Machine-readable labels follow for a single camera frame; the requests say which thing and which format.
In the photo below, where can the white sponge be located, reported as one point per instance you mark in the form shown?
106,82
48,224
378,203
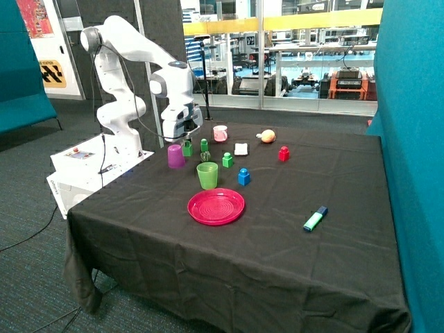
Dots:
241,149

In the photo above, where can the green plastic cup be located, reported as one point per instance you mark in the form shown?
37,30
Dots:
208,173

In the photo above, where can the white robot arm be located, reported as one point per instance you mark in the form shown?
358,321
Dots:
115,41

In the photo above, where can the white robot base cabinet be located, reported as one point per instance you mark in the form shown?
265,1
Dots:
87,167

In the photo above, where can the green block back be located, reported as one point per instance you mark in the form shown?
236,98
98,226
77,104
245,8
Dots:
204,146

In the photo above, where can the black camera tripod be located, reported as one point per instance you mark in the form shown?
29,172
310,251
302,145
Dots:
200,39

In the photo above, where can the orange toy fruit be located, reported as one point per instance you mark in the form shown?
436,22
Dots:
267,136

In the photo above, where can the blue block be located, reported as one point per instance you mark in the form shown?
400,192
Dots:
243,177

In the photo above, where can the black tablecloth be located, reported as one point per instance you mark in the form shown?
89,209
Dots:
262,273

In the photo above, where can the teal sofa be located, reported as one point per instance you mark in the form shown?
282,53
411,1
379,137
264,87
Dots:
23,99

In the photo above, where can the teal partition wall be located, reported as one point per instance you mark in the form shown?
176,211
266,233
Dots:
409,120

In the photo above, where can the green block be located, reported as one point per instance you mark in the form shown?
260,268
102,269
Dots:
204,146
227,160
188,149

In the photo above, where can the small green toy pepper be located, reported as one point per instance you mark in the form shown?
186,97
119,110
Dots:
205,156

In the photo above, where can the green highlighter marker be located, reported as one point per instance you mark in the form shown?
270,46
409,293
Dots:
315,219

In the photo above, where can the pink mug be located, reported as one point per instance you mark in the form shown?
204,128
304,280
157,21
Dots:
220,133

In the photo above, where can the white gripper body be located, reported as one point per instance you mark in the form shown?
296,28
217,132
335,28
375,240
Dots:
180,121

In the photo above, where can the purple upturned cup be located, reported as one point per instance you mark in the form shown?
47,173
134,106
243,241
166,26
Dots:
175,156

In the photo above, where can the pink plastic plate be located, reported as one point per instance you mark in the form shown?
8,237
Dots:
216,207

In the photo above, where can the red block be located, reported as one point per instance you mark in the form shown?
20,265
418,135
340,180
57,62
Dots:
283,154

